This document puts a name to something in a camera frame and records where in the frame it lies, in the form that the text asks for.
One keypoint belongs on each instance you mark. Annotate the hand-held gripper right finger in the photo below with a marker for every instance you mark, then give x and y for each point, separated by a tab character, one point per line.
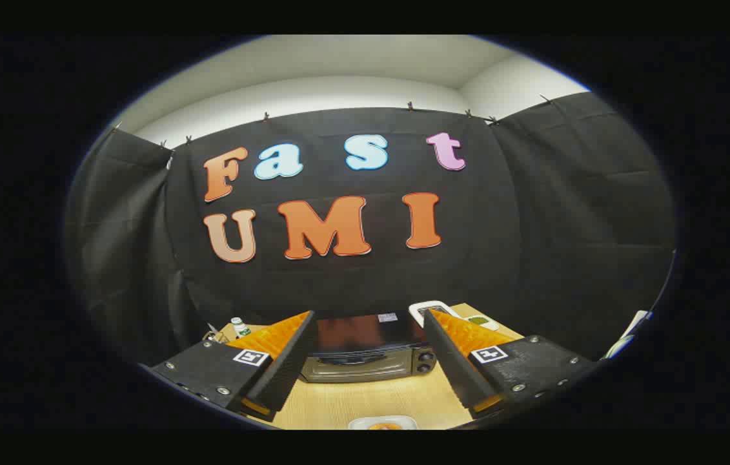
452	365

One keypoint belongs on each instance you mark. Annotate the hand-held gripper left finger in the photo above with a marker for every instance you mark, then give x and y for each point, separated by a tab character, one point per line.
287	368

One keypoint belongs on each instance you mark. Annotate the black toaster oven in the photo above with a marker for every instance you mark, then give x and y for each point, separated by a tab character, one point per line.
364	336

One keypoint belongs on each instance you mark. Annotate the white bread toaster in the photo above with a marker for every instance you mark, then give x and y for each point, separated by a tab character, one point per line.
421	310

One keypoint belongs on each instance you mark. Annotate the small white dish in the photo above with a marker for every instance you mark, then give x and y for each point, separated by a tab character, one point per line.
481	321

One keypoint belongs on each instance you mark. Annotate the white bottle green label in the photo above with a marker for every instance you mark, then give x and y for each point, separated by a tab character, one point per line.
239	328

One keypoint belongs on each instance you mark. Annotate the white ceramic plate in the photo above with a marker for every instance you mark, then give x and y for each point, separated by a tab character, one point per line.
358	423

